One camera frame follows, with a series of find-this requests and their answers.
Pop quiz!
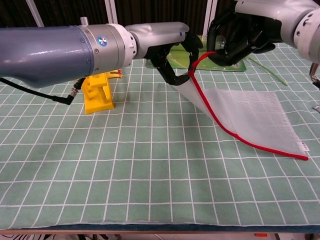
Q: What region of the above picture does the white slanted frame post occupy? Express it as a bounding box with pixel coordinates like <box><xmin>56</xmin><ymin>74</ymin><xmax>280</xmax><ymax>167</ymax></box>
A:
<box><xmin>25</xmin><ymin>0</ymin><xmax>46</xmax><ymax>28</ymax></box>

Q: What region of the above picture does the white mesh zipper pouch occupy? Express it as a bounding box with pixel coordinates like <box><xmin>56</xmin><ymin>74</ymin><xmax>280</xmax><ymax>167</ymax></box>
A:
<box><xmin>172</xmin><ymin>51</ymin><xmax>310</xmax><ymax>161</ymax></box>

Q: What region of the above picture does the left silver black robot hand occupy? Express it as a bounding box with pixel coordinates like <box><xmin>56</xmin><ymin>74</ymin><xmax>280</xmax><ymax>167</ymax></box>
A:
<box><xmin>126</xmin><ymin>21</ymin><xmax>204</xmax><ymax>86</ymax></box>

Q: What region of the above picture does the black white patterned object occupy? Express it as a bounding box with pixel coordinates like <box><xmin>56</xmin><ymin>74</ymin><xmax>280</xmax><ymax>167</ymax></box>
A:
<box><xmin>0</xmin><ymin>233</ymin><xmax>53</xmax><ymax>240</ymax></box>

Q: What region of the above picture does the artificial red tulip flower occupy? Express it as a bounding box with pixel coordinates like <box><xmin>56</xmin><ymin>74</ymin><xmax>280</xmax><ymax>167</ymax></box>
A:
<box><xmin>246</xmin><ymin>55</ymin><xmax>289</xmax><ymax>87</ymax></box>

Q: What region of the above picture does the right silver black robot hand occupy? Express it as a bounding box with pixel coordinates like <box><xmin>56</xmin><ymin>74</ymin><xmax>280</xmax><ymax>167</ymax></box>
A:
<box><xmin>206</xmin><ymin>0</ymin><xmax>315</xmax><ymax>67</ymax></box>

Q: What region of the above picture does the white double frame post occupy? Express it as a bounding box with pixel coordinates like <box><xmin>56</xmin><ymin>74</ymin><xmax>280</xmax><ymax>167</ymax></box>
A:
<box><xmin>104</xmin><ymin>0</ymin><xmax>119</xmax><ymax>25</ymax></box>
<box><xmin>202</xmin><ymin>0</ymin><xmax>219</xmax><ymax>38</ymax></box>

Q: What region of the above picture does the black arm cable with plug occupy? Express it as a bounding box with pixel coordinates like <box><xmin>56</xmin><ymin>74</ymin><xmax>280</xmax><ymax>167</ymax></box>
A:
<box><xmin>0</xmin><ymin>76</ymin><xmax>87</xmax><ymax>106</ymax></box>

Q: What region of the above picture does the green white checked tablecloth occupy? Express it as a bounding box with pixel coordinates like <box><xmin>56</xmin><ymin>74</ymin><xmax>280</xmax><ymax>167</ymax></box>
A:
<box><xmin>0</xmin><ymin>42</ymin><xmax>320</xmax><ymax>230</ymax></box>

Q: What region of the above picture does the green blister pack card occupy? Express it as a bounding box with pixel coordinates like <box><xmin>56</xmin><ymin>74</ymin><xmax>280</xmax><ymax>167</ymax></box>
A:
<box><xmin>145</xmin><ymin>34</ymin><xmax>248</xmax><ymax>73</ymax></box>

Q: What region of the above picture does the yellow plastic test tube rack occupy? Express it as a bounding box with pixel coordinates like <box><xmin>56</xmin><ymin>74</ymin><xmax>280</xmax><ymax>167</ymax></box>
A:
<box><xmin>81</xmin><ymin>71</ymin><xmax>116</xmax><ymax>115</ymax></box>

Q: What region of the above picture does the small yellow rubber chicken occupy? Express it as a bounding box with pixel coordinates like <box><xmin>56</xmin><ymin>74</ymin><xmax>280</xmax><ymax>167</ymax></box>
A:
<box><xmin>107</xmin><ymin>69</ymin><xmax>124</xmax><ymax>80</ymax></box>

